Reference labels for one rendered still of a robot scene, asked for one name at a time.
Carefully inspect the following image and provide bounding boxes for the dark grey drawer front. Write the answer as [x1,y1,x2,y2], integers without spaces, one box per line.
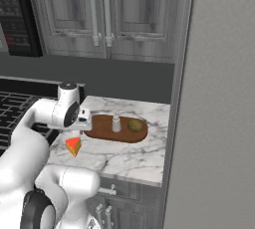
[98,174,164,205]

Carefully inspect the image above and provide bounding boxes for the orange cheese wedge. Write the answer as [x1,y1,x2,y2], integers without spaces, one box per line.
[65,136,83,158]

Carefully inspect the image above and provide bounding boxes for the white condiment shaker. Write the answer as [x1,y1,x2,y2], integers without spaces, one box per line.
[111,114,123,133]

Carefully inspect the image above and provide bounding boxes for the brown wooden cutting board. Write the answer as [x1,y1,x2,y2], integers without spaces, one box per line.
[82,114,149,144]

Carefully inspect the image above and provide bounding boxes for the white drawer handle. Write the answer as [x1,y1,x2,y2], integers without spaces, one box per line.
[97,184,119,197]

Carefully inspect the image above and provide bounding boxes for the brown potato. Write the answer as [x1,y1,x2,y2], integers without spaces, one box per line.
[127,117,144,133]

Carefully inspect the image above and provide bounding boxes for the white base cupboard handle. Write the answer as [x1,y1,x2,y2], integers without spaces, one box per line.
[95,203,105,229]
[105,205,115,229]

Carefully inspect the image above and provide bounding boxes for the black hob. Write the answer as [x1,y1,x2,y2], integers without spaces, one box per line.
[0,76,87,156]

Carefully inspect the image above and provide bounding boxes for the black microwave oven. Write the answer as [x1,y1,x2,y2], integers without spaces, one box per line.
[0,0,44,58]

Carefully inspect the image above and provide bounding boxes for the dark grey base cupboard door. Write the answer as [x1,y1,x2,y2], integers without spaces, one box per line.
[87,195,108,229]
[105,198,163,229]

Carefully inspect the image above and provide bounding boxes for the grey wooden cupboard door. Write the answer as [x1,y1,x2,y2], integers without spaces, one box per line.
[107,0,187,64]
[25,0,110,59]

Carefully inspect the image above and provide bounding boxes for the grey tall fridge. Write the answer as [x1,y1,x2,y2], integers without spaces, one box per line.
[161,0,255,229]

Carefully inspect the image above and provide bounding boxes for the white cupboard door handle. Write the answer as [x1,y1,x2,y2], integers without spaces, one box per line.
[87,0,103,48]
[102,0,116,49]

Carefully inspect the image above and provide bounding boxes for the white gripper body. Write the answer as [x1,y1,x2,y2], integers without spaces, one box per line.
[67,118,95,132]

